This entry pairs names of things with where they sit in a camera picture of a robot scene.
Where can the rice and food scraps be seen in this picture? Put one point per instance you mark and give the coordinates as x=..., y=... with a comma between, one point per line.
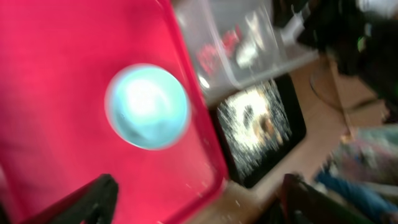
x=255, y=125

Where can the red plastic serving tray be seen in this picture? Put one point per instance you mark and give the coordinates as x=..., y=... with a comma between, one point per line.
x=57, y=59

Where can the white napkin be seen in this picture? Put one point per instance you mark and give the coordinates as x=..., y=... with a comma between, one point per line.
x=246, y=54

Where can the red snack wrapper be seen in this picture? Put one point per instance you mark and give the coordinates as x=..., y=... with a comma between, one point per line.
x=208, y=55

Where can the clear plastic bin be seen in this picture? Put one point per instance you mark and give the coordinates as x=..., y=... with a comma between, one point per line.
x=205, y=22

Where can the black plastic tray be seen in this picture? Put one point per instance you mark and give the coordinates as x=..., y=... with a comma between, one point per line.
x=291, y=104

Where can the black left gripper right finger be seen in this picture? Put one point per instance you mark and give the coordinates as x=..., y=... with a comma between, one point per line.
x=301, y=203

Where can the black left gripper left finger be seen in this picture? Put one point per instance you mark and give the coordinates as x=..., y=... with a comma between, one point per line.
x=94, y=203

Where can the light blue food bowl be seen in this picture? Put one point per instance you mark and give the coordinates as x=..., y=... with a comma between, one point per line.
x=147, y=107

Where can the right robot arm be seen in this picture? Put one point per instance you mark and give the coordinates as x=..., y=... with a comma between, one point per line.
x=360, y=35

